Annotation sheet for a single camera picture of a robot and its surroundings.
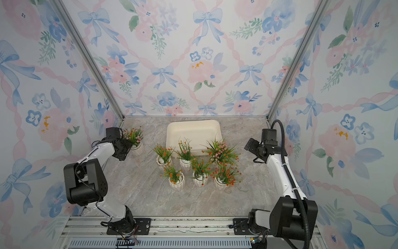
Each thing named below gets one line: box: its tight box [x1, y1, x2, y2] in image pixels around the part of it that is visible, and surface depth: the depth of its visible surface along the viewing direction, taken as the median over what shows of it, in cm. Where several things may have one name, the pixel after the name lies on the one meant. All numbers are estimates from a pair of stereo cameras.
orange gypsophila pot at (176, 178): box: [159, 166, 186, 192], surface depth 81 cm
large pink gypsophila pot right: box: [200, 133, 241, 165], surface depth 85 cm
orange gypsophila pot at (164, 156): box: [149, 143, 176, 167], surface depth 90 cm
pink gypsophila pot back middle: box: [174, 136, 195, 172], surface depth 90 cm
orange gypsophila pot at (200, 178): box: [188, 158, 209, 188], surface depth 83 cm
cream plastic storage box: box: [165, 119, 223, 158], surface depth 109 cm
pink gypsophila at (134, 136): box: [121, 126, 145, 150], surface depth 92 cm
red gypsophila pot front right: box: [209, 162, 242, 187], surface depth 79 cm
